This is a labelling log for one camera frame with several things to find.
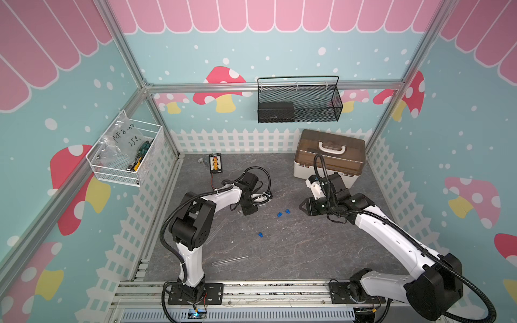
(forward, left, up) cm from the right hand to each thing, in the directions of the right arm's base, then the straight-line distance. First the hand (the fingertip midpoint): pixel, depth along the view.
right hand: (303, 205), depth 80 cm
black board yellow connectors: (+36, +43, -13) cm, 58 cm away
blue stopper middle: (-5, +17, -16) cm, 24 cm away
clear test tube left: (-4, +37, -16) cm, 41 cm away
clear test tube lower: (-16, +30, -16) cm, 38 cm away
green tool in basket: (+11, +60, +19) cm, 64 cm away
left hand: (+8, +22, -15) cm, 28 cm away
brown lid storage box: (+24, -21, +4) cm, 32 cm away
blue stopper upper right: (+6, +4, -16) cm, 18 cm away
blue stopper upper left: (+5, +8, -15) cm, 18 cm away
